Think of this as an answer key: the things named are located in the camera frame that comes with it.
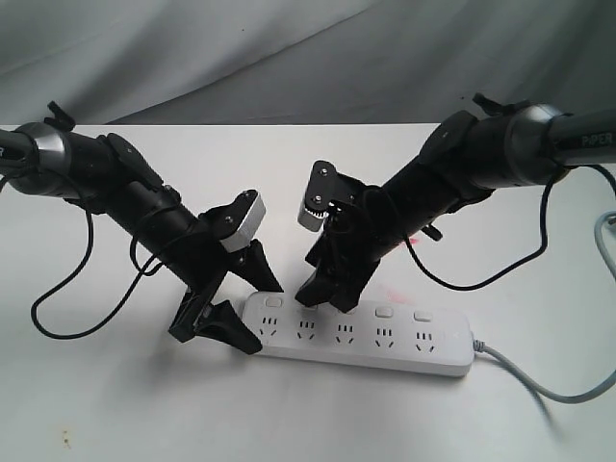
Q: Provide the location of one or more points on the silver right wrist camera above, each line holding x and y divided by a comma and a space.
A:
325, 186

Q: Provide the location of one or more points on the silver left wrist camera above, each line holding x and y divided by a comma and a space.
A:
241, 220

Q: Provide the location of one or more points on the grey backdrop cloth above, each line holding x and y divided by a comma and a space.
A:
300, 62

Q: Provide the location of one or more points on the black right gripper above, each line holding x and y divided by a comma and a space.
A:
354, 238

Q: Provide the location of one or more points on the white five-outlet power strip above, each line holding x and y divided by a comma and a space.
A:
375, 334

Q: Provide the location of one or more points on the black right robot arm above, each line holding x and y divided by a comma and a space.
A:
462, 163

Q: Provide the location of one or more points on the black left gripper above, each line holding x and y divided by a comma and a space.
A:
205, 264

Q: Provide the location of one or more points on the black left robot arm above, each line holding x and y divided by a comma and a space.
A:
107, 175

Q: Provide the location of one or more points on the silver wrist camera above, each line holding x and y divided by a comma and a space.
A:
241, 220
325, 186

